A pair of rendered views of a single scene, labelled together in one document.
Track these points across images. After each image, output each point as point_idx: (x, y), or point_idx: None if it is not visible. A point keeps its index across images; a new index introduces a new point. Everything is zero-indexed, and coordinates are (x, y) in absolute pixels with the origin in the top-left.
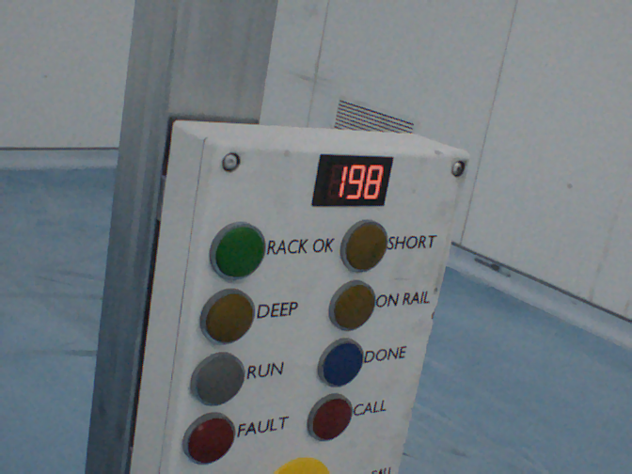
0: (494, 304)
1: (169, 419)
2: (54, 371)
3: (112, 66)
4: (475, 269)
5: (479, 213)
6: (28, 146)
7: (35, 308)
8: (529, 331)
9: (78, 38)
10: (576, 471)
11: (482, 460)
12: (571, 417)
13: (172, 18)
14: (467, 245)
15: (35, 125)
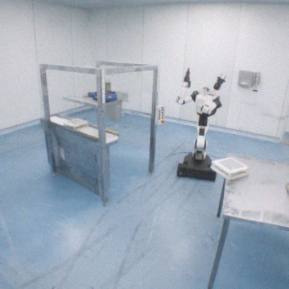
0: (149, 119)
1: (157, 118)
2: None
3: (71, 93)
4: (144, 115)
5: (142, 106)
6: (60, 111)
7: None
8: None
9: (65, 90)
10: (168, 135)
11: (157, 137)
12: (165, 130)
13: (155, 102)
14: (142, 111)
15: (61, 108)
